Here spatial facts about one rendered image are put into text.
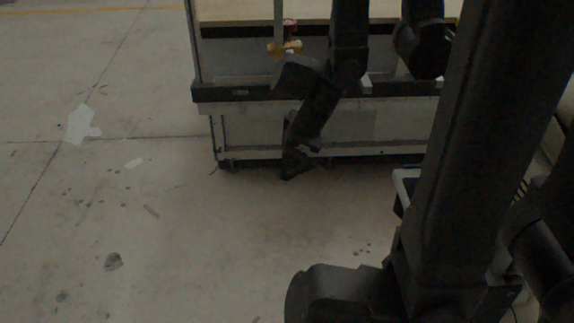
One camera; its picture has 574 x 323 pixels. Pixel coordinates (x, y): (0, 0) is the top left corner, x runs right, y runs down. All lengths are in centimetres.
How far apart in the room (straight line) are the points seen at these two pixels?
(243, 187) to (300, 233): 44
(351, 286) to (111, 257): 174
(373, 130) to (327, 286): 188
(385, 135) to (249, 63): 85
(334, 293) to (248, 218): 169
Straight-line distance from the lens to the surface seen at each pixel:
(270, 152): 217
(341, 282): 37
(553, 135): 48
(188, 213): 210
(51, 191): 251
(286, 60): 68
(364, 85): 140
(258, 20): 174
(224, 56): 187
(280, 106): 177
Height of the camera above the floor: 152
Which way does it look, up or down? 41 degrees down
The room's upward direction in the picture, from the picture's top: straight up
